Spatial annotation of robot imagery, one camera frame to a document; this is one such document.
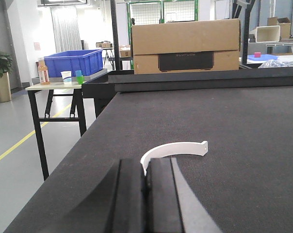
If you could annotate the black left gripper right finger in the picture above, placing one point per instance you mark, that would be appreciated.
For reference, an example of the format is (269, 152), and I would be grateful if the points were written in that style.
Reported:
(172, 205)

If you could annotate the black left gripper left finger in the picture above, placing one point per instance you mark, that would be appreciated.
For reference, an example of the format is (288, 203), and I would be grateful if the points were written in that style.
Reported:
(116, 205)

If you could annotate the white curved PVC pipe clamp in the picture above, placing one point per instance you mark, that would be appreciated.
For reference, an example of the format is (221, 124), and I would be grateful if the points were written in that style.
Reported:
(194, 148)

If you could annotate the black raised table edge board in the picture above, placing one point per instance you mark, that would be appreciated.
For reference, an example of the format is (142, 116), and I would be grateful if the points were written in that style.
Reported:
(103, 88)

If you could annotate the green plastic cup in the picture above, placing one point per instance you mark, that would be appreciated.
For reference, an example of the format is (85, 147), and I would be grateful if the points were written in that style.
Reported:
(80, 79)

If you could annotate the blue plastic cup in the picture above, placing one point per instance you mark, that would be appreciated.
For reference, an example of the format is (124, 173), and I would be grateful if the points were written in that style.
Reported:
(78, 73)

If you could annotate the white paper cup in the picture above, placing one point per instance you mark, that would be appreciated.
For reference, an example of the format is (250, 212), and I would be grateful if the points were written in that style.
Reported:
(67, 77)

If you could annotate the blue plastic crate on table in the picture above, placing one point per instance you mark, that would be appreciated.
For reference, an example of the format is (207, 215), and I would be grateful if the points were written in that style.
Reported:
(88, 61)

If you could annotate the orange drink bottle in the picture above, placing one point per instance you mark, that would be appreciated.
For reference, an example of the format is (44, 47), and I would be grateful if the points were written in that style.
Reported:
(43, 72)

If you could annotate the large cardboard box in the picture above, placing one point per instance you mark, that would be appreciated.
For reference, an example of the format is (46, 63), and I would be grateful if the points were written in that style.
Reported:
(192, 46)

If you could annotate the blue tray with pink cube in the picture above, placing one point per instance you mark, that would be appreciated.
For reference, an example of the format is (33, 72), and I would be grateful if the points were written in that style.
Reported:
(258, 56)

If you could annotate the potted green plant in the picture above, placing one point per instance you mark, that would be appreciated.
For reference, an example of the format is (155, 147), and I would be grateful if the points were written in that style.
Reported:
(5, 67)

